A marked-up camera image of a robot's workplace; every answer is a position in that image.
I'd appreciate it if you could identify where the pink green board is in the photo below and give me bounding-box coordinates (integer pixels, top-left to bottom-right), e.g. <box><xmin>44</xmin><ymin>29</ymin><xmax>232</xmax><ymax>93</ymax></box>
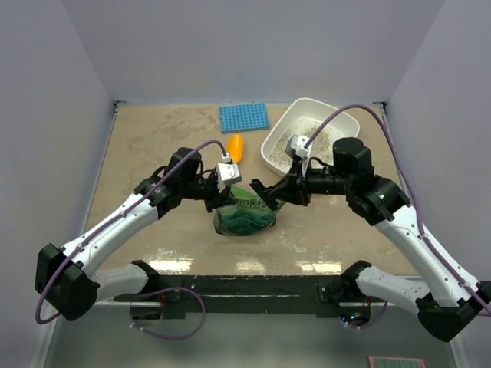
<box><xmin>368</xmin><ymin>356</ymin><xmax>425</xmax><ymax>368</ymax></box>

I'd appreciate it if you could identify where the orange plastic scoop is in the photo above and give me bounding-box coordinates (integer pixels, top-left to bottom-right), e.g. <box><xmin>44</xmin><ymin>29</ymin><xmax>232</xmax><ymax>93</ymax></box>
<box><xmin>226</xmin><ymin>134</ymin><xmax>244</xmax><ymax>163</ymax></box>

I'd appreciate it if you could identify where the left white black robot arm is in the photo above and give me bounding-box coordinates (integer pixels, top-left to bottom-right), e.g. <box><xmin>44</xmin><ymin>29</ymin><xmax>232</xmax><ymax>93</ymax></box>
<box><xmin>35</xmin><ymin>147</ymin><xmax>242</xmax><ymax>320</ymax></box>

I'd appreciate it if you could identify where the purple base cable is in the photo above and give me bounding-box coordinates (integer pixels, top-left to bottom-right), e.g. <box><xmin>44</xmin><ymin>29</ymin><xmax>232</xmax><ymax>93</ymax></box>
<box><xmin>129</xmin><ymin>285</ymin><xmax>208</xmax><ymax>340</ymax></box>
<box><xmin>344</xmin><ymin>301</ymin><xmax>388</xmax><ymax>330</ymax></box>

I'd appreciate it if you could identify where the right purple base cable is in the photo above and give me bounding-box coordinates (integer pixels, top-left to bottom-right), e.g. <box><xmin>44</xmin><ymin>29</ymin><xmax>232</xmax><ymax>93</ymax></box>
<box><xmin>344</xmin><ymin>301</ymin><xmax>388</xmax><ymax>330</ymax></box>

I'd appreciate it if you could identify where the blue studded plate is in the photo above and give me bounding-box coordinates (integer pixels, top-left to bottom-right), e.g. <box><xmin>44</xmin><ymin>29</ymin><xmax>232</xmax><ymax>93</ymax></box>
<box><xmin>219</xmin><ymin>103</ymin><xmax>270</xmax><ymax>134</ymax></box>

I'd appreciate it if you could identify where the black bag clip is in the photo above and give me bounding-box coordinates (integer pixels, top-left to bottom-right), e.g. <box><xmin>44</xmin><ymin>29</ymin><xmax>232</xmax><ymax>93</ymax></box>
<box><xmin>250</xmin><ymin>179</ymin><xmax>278</xmax><ymax>211</ymax></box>

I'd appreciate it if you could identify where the white litter box tray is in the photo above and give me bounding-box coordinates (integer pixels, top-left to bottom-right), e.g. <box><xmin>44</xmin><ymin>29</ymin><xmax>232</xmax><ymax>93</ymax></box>
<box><xmin>261</xmin><ymin>98</ymin><xmax>360</xmax><ymax>176</ymax></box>

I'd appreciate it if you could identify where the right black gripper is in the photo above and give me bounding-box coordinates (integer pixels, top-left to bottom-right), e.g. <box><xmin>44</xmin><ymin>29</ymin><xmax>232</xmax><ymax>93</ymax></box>
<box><xmin>269</xmin><ymin>156</ymin><xmax>353</xmax><ymax>205</ymax></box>

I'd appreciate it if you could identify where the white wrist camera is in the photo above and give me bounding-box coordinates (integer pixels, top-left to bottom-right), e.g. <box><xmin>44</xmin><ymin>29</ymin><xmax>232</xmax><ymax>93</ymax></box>
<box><xmin>285</xmin><ymin>134</ymin><xmax>311</xmax><ymax>176</ymax></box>
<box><xmin>216</xmin><ymin>153</ymin><xmax>242</xmax><ymax>192</ymax></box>

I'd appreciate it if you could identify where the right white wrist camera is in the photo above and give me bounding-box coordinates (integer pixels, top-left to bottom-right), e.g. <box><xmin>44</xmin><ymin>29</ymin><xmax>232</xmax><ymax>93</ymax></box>
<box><xmin>285</xmin><ymin>134</ymin><xmax>311</xmax><ymax>176</ymax></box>

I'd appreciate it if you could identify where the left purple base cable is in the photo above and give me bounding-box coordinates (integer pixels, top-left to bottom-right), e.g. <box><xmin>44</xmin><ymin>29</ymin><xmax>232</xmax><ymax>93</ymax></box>
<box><xmin>129</xmin><ymin>285</ymin><xmax>208</xmax><ymax>340</ymax></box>

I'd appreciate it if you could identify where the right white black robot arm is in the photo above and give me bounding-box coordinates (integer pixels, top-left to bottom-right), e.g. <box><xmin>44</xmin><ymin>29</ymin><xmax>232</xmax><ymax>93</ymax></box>
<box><xmin>256</xmin><ymin>135</ymin><xmax>490</xmax><ymax>342</ymax></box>

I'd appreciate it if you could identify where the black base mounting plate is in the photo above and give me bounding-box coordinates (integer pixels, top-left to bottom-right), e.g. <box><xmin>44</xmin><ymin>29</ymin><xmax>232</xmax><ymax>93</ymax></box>
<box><xmin>113</xmin><ymin>274</ymin><xmax>388</xmax><ymax>321</ymax></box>

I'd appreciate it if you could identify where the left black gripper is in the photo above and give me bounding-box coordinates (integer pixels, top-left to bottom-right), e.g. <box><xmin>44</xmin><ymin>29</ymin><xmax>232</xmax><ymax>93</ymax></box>
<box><xmin>181</xmin><ymin>172</ymin><xmax>236</xmax><ymax>212</ymax></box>

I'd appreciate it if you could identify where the green litter bag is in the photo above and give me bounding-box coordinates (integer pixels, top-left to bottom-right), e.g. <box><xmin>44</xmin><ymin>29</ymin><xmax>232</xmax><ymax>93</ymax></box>
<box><xmin>213</xmin><ymin>186</ymin><xmax>285</xmax><ymax>236</ymax></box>

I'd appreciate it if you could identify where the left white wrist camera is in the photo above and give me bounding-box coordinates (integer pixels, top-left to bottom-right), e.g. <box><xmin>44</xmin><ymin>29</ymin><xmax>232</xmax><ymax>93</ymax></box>
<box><xmin>216</xmin><ymin>153</ymin><xmax>242</xmax><ymax>192</ymax></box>

